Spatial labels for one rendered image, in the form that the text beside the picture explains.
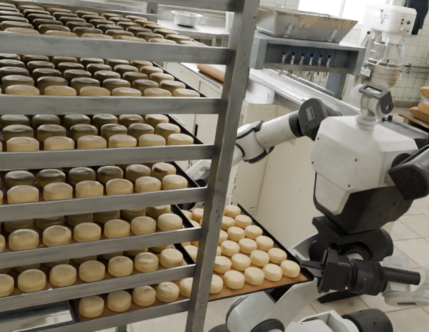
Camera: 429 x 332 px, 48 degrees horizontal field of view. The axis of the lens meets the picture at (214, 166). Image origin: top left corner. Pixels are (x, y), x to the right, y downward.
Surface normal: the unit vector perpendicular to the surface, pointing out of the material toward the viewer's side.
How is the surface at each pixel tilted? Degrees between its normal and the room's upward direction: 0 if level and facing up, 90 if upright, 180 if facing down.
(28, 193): 0
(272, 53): 90
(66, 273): 0
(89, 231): 0
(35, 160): 90
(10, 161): 90
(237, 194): 90
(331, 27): 115
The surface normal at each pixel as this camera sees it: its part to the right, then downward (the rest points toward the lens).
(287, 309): 0.46, 0.40
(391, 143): 0.40, -0.42
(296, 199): -0.89, 0.04
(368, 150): -0.42, -0.22
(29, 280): 0.15, -0.92
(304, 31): 0.33, 0.75
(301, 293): 0.15, 0.69
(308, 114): -0.68, -0.25
